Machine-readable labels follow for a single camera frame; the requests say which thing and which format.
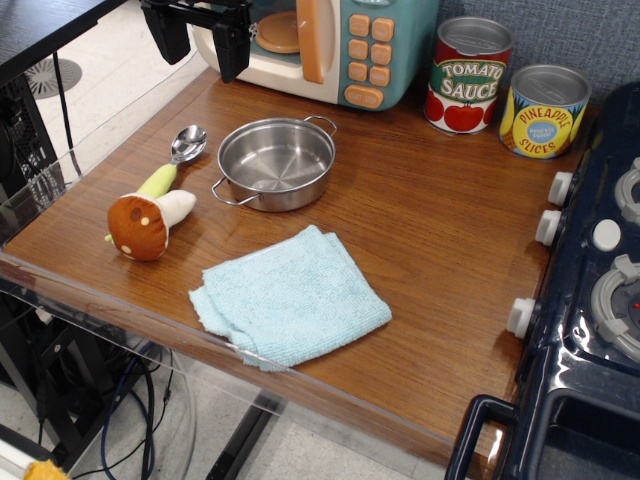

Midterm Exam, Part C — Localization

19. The light blue cloth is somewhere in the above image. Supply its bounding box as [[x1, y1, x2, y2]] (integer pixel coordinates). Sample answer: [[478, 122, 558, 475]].
[[189, 225, 392, 371]]

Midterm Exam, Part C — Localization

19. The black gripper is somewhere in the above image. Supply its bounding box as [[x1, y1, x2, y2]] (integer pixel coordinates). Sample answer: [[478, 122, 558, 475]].
[[141, 1, 253, 83]]

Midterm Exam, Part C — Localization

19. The white stove knob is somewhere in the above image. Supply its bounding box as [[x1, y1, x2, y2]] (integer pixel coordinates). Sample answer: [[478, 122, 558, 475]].
[[535, 210, 561, 247], [507, 298, 536, 339], [547, 172, 573, 207]]

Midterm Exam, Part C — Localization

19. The black side desk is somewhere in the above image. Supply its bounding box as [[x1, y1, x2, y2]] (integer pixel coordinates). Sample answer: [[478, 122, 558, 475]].
[[1, 0, 124, 85]]

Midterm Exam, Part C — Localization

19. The stainless steel pot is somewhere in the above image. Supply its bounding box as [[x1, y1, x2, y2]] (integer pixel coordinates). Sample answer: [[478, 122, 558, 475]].
[[211, 115, 338, 213]]

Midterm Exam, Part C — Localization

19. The blue cable on floor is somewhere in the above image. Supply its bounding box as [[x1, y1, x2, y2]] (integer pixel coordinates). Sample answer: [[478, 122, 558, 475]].
[[99, 344, 157, 480]]

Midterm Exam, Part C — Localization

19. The white stove knob middle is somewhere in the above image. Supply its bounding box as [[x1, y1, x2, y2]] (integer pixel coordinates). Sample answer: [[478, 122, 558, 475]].
[[535, 210, 561, 247]]

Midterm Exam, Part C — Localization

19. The spoon with green handle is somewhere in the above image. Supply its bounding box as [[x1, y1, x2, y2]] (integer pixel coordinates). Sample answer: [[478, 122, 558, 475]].
[[105, 125, 207, 245]]

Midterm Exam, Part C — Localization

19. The dark blue toy stove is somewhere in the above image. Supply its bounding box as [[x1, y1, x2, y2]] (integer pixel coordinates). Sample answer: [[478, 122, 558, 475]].
[[446, 83, 639, 479]]

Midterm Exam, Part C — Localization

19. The tomato sauce tin can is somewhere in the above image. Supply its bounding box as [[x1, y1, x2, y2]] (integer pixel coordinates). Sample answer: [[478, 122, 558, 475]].
[[424, 16, 514, 134]]

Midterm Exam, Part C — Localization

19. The white stove knob lower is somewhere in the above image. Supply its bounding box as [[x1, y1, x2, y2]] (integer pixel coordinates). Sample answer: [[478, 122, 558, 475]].
[[507, 298, 536, 339]]

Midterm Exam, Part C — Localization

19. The plush brown mushroom toy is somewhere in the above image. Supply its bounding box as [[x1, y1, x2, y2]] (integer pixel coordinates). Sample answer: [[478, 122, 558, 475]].
[[107, 190, 197, 261]]

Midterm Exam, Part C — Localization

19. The pineapple slices tin can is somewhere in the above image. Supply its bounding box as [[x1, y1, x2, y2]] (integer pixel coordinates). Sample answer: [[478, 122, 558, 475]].
[[499, 64, 591, 160]]

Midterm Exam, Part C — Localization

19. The toy microwave teal and cream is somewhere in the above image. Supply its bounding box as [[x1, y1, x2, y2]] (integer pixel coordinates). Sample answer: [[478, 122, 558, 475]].
[[191, 0, 441, 112]]

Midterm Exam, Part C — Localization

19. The white stove knob upper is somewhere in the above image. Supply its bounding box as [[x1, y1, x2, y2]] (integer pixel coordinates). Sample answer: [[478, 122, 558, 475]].
[[547, 172, 573, 207]]

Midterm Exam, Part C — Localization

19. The black table leg base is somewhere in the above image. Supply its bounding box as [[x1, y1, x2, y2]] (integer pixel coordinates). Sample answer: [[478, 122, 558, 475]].
[[205, 406, 272, 480]]

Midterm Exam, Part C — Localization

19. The yellow fuzzy object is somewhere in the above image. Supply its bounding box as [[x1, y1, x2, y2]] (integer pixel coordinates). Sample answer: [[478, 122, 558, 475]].
[[22, 460, 69, 480]]

